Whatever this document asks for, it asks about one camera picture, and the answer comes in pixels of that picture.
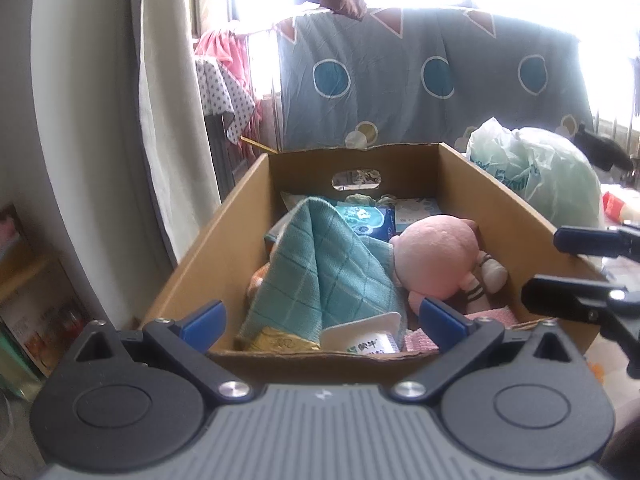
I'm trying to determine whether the pink towel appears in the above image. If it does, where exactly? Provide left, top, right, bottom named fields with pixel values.
left=404, top=307, right=516, bottom=353

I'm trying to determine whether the white paper cup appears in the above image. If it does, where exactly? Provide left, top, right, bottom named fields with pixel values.
left=319, top=311, right=405, bottom=356

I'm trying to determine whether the clear bag with green cloth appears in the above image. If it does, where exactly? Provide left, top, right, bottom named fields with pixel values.
left=345, top=191, right=398, bottom=207

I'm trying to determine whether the white polka dot cloth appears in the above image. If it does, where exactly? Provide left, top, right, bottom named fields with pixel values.
left=194, top=57, right=257, bottom=146

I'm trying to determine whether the yellow snack packet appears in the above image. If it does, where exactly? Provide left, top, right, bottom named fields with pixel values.
left=247, top=326, right=322, bottom=353

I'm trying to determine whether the brown cardboard box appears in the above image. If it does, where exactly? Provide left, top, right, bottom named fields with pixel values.
left=140, top=141, right=608, bottom=376

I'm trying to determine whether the pink hanging garment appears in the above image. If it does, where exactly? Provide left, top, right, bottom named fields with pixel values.
left=192, top=29, right=263, bottom=136

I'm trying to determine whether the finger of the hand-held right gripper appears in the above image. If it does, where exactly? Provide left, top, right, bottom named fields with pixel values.
left=520, top=274, right=640, bottom=341
left=553, top=225, right=640, bottom=261

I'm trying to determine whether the yellow broom handle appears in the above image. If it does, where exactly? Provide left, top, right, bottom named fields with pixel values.
left=240, top=135, right=279, bottom=154

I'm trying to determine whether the blue wet wipes pack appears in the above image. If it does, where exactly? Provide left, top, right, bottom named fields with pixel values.
left=332, top=202, right=398, bottom=241

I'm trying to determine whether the pale green plastic bag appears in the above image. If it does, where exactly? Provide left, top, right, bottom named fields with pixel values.
left=466, top=116, right=607, bottom=231

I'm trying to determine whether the white wet wipes pack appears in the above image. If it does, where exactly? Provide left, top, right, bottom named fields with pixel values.
left=394, top=197, right=443, bottom=226

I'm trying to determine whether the teal checked towel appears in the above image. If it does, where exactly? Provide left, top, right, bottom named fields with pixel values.
left=235, top=197, right=408, bottom=343

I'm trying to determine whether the white curtain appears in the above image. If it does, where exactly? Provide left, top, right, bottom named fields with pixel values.
left=137, top=0, right=223, bottom=266

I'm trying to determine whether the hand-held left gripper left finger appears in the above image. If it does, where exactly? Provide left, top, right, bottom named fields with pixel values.
left=72, top=300, right=256, bottom=403

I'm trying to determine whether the open cardboard box with items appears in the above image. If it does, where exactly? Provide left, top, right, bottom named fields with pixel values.
left=0, top=202, right=88, bottom=376

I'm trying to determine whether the blue blanket with circles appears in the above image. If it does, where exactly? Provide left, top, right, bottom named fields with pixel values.
left=274, top=6, right=596, bottom=153

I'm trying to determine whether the pink plush toy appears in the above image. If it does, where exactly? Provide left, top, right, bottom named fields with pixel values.
left=390, top=214, right=510, bottom=316

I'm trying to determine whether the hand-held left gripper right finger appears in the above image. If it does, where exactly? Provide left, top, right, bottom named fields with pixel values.
left=389, top=297, right=576, bottom=403

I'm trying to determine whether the red packet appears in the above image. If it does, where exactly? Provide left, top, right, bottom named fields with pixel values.
left=601, top=191, right=640, bottom=225

